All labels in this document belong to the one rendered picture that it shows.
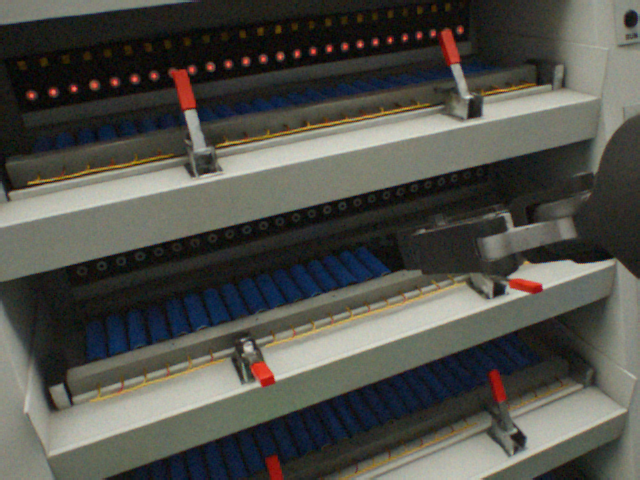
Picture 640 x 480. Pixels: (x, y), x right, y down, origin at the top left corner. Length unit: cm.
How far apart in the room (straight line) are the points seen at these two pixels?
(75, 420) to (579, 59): 62
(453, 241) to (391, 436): 41
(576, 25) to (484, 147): 19
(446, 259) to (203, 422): 30
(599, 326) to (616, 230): 53
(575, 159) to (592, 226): 47
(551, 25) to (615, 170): 50
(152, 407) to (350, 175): 27
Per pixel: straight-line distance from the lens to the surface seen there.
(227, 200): 47
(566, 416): 74
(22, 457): 51
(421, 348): 56
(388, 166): 51
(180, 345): 53
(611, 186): 23
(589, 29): 67
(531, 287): 54
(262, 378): 44
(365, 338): 54
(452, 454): 67
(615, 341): 74
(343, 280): 59
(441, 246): 29
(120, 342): 56
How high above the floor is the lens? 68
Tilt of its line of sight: 11 degrees down
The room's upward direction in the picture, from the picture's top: 11 degrees counter-clockwise
